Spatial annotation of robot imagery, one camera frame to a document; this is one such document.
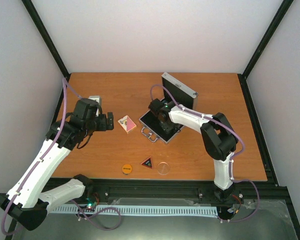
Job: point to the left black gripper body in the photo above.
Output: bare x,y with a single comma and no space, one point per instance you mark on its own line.
102,126

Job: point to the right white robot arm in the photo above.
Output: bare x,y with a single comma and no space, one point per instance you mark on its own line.
219,139

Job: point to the red black triangular button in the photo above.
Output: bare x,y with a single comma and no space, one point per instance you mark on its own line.
147,163

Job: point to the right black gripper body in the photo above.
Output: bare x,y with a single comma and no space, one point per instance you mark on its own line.
168,126

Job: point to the clear round dealer button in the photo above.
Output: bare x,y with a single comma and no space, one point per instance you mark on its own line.
163,168

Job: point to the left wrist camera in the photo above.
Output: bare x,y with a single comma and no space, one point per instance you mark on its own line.
97,99

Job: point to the black aluminium frame rail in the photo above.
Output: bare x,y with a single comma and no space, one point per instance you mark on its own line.
197,191

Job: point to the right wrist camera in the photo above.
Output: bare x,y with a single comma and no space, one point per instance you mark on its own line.
155,106

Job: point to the orange blue round button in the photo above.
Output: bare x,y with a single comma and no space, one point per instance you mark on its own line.
127,169

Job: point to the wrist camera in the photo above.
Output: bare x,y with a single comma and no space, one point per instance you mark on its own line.
97,99
155,106

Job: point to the playing card deck box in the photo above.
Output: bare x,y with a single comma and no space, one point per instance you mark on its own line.
127,124

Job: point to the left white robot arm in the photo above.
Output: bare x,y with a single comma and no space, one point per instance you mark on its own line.
26,202

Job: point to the white slotted cable duct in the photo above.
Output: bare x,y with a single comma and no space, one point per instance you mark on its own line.
153,211

